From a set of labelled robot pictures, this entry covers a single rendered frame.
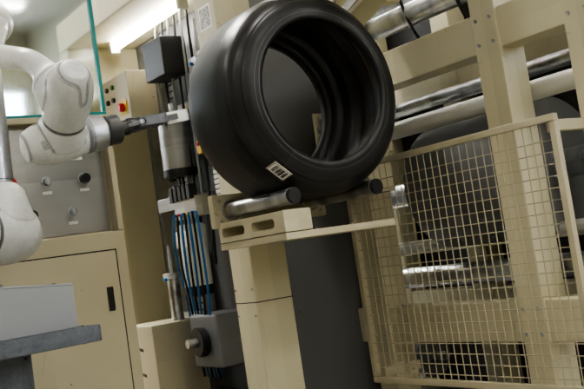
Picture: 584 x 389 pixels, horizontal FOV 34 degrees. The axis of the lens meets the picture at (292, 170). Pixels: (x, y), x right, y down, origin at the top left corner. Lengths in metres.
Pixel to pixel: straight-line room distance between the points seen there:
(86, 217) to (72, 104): 0.89
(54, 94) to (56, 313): 0.53
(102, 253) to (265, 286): 0.52
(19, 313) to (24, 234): 0.33
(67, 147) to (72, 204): 0.74
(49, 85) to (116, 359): 1.09
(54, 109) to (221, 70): 0.51
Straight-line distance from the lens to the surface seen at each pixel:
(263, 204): 2.58
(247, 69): 2.47
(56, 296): 2.34
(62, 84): 2.16
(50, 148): 2.28
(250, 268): 2.83
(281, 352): 2.87
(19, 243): 2.56
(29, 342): 2.26
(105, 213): 3.04
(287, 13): 2.58
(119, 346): 2.98
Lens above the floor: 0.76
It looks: 5 degrees up
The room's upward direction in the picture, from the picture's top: 8 degrees counter-clockwise
